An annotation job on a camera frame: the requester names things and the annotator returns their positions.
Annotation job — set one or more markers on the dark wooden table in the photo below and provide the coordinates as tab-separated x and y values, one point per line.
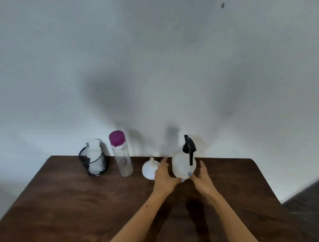
74	199

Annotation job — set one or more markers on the purple bottle cap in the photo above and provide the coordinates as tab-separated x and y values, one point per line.
116	137

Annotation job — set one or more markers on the person's left forearm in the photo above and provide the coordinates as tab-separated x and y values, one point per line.
139	219

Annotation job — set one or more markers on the clear water bottle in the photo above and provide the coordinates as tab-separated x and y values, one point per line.
123	162

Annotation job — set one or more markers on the person's left hand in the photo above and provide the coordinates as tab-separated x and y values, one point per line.
164	182

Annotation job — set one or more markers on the black spray trigger with tube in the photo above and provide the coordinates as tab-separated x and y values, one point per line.
189	147

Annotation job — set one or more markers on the black mesh holder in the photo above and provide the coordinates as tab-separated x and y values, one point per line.
99	164

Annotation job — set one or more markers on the person's right forearm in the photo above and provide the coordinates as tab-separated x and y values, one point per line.
231	219

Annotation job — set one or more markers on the person's right hand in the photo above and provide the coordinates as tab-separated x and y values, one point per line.
204	184

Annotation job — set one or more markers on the white plastic funnel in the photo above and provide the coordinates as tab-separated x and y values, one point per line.
149	170

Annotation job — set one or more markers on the white spray bottle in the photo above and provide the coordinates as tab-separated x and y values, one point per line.
180	165

